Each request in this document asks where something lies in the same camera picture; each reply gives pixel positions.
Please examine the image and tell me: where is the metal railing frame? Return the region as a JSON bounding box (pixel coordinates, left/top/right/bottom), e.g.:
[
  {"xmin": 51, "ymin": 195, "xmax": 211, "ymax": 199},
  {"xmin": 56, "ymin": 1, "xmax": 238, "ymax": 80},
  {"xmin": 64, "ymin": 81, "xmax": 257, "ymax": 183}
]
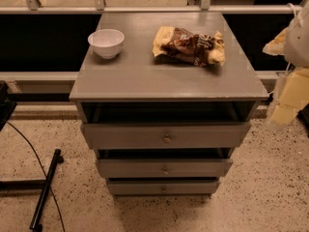
[{"xmin": 0, "ymin": 0, "xmax": 309, "ymax": 95}]

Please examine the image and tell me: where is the black equipment at left edge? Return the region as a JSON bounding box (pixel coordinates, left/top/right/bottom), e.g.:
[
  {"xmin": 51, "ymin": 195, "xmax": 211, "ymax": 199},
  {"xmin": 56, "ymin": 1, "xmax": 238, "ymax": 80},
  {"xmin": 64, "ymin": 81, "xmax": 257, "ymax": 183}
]
[{"xmin": 0, "ymin": 83, "xmax": 16, "ymax": 131}]

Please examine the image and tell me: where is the yellow brown chip bag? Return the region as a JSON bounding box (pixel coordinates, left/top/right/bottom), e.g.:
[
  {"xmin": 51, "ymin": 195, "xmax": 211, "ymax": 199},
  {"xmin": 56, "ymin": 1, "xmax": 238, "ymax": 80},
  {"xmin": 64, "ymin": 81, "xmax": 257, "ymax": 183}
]
[{"xmin": 153, "ymin": 26, "xmax": 225, "ymax": 67}]

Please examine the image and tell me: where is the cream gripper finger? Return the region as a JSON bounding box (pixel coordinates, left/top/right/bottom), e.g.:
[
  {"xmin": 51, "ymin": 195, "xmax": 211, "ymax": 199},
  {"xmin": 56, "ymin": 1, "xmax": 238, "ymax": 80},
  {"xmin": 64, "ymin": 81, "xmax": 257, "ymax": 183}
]
[
  {"xmin": 263, "ymin": 28, "xmax": 287, "ymax": 56},
  {"xmin": 268, "ymin": 103, "xmax": 298, "ymax": 125}
]

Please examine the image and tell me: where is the grey drawer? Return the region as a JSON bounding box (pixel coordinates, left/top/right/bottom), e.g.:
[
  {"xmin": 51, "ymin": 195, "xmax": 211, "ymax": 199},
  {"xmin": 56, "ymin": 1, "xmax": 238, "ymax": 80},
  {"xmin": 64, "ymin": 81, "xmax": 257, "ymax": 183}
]
[
  {"xmin": 106, "ymin": 178, "xmax": 219, "ymax": 195},
  {"xmin": 96, "ymin": 159, "xmax": 233, "ymax": 178},
  {"xmin": 81, "ymin": 122, "xmax": 250, "ymax": 150}
]

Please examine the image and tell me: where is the white ceramic bowl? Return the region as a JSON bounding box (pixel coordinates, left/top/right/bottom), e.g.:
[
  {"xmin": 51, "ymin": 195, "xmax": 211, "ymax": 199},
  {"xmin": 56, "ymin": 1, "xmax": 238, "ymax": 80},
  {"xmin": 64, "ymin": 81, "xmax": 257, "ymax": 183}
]
[{"xmin": 88, "ymin": 29, "xmax": 125, "ymax": 59}]

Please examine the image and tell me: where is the grey bottom drawer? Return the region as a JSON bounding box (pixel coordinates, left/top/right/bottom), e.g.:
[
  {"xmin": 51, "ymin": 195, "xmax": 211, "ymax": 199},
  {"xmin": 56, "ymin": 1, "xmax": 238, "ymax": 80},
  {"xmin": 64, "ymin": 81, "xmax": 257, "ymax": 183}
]
[{"xmin": 106, "ymin": 178, "xmax": 219, "ymax": 195}]

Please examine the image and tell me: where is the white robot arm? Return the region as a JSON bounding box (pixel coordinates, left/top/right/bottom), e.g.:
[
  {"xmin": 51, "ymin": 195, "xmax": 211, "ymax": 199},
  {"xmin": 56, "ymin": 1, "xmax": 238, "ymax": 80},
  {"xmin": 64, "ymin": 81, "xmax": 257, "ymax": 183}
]
[{"xmin": 263, "ymin": 4, "xmax": 309, "ymax": 128}]

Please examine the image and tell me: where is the white hanging cable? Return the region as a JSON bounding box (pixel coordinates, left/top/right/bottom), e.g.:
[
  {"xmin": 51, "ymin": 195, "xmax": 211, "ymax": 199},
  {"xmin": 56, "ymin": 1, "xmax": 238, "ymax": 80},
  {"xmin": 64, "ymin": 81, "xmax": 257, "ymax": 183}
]
[{"xmin": 285, "ymin": 2, "xmax": 297, "ymax": 17}]

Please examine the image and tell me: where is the black floor cable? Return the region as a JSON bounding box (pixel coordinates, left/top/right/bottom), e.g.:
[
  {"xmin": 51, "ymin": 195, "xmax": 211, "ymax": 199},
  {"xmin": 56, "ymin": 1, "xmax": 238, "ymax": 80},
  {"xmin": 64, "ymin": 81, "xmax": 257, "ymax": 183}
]
[{"xmin": 5, "ymin": 121, "xmax": 67, "ymax": 232}]

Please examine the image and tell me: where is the grey top drawer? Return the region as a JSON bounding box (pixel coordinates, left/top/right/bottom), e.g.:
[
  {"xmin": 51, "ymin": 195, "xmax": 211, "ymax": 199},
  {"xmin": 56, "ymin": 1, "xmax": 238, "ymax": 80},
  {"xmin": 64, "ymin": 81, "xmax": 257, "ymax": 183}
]
[{"xmin": 81, "ymin": 122, "xmax": 250, "ymax": 150}]

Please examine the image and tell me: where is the grey middle drawer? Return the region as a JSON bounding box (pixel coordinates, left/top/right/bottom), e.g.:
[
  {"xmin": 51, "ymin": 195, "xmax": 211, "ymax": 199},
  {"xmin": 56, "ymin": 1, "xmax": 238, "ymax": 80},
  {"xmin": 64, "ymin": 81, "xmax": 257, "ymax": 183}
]
[{"xmin": 96, "ymin": 159, "xmax": 233, "ymax": 178}]

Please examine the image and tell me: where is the black metal stand base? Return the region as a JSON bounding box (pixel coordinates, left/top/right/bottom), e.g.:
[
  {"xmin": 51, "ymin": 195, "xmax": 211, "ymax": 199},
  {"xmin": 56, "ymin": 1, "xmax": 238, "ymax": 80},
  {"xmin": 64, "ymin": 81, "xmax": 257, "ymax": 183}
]
[{"xmin": 0, "ymin": 149, "xmax": 64, "ymax": 232}]

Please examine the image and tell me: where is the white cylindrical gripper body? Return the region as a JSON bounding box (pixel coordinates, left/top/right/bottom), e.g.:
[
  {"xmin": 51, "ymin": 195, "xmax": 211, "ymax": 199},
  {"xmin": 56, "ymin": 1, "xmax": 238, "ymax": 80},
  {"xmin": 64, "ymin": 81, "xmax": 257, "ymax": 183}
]
[{"xmin": 280, "ymin": 68, "xmax": 309, "ymax": 110}]

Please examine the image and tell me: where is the grey wooden drawer cabinet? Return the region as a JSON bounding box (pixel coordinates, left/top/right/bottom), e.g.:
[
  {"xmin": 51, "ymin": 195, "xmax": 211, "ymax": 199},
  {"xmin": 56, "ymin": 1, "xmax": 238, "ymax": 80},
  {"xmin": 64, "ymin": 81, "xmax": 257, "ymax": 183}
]
[{"xmin": 70, "ymin": 12, "xmax": 267, "ymax": 182}]

